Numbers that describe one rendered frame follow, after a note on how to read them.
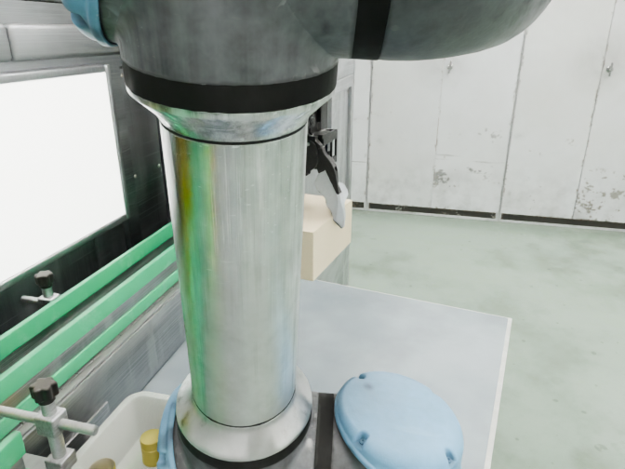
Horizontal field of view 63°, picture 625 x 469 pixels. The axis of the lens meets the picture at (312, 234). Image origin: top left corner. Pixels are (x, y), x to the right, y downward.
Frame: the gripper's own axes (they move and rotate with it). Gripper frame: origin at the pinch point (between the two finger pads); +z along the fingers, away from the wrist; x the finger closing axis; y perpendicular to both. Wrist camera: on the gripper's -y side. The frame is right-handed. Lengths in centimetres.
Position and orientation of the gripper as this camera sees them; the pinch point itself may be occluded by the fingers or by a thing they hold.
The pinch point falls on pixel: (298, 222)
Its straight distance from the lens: 80.1
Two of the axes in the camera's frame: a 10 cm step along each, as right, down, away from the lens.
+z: 0.0, 9.3, 3.6
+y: 4.0, -3.3, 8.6
